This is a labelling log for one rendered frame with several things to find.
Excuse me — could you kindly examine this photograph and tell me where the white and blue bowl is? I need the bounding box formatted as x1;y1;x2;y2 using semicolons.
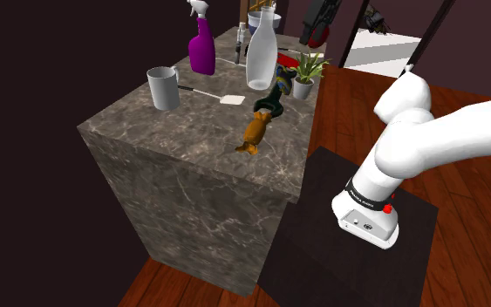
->
246;10;283;38

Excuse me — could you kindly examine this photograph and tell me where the flat red thing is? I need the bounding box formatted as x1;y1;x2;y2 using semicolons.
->
276;51;303;70

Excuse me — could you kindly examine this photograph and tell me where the clear glass bottle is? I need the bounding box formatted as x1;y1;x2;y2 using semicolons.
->
244;5;280;92

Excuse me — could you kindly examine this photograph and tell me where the green plant in white pot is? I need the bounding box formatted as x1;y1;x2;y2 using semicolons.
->
289;50;332;101

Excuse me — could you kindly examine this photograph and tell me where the purple spray bottle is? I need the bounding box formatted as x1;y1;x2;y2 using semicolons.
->
187;0;217;77

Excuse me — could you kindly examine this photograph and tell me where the grey mug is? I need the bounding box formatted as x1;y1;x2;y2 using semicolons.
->
146;65;182;112

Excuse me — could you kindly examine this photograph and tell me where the white spatula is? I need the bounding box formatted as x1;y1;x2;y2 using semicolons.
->
177;85;247;107

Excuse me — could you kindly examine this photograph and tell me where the wooden chair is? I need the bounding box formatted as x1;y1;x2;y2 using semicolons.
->
238;0;276;24

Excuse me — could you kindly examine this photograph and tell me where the dark robot stand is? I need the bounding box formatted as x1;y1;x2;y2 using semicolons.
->
256;146;440;307

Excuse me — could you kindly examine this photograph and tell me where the grey and black slim tool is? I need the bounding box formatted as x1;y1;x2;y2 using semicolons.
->
234;22;248;65

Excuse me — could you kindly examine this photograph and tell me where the blue and yellow patterned vase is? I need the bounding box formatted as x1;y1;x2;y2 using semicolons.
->
275;65;298;96

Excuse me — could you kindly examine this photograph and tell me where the orange wrapped candy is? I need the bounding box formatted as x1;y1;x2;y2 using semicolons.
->
235;111;273;157

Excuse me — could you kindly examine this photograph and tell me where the dark-framed doorway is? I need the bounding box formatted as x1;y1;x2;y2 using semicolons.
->
338;0;459;80

